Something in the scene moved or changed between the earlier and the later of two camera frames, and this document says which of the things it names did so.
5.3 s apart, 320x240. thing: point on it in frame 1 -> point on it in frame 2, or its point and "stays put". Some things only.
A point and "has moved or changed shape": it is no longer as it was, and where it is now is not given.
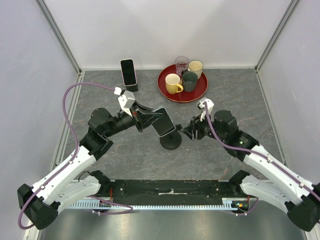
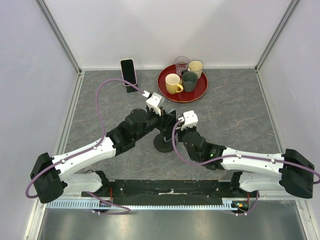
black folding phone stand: [132, 88] stays put
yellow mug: [172, 81] stays put
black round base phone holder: [172, 140] has moved or changed shape
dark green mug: [189, 79] stays put
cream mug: [196, 66] stays put
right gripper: [196, 123] -> [181, 131]
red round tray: [181, 96] stays put
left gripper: [143, 117] -> [161, 118]
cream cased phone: [128, 72] stays put
